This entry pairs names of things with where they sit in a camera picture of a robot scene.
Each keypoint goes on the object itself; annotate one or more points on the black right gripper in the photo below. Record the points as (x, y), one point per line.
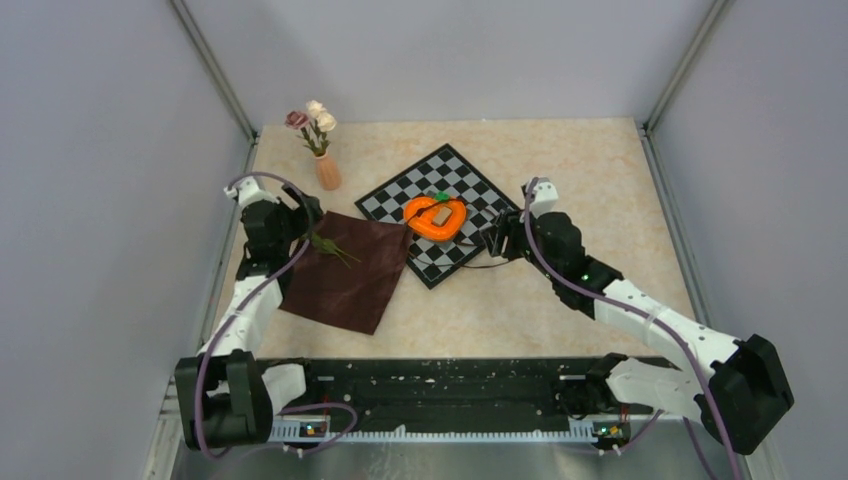
(509, 224)

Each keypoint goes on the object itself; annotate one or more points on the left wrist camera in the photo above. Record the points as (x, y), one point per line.
(248, 191)

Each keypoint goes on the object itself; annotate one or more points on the black white chessboard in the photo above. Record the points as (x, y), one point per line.
(443, 170)

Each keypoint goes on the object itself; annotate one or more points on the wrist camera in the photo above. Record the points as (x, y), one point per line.
(540, 195)
(248, 191)

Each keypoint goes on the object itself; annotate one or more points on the peach ribbed vase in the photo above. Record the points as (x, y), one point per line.
(327, 172)

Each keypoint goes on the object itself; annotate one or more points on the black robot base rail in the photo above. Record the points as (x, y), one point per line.
(453, 399)

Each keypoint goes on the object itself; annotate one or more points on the tan wooden block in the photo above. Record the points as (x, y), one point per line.
(442, 216)

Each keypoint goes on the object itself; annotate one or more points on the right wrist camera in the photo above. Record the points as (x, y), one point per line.
(540, 195)

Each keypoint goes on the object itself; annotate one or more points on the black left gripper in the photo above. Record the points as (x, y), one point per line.
(300, 215)

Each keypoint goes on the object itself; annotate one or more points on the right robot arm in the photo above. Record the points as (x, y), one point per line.
(737, 389)

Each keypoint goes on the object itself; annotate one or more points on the aluminium frame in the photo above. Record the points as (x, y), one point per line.
(163, 454)

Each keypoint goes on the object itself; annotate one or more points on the maroon wrapping paper sheet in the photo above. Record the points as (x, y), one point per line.
(351, 293)

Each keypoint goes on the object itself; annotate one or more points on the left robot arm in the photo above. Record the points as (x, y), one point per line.
(225, 398)

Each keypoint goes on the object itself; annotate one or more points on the cream rose stem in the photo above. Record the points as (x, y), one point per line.
(313, 108)
(324, 123)

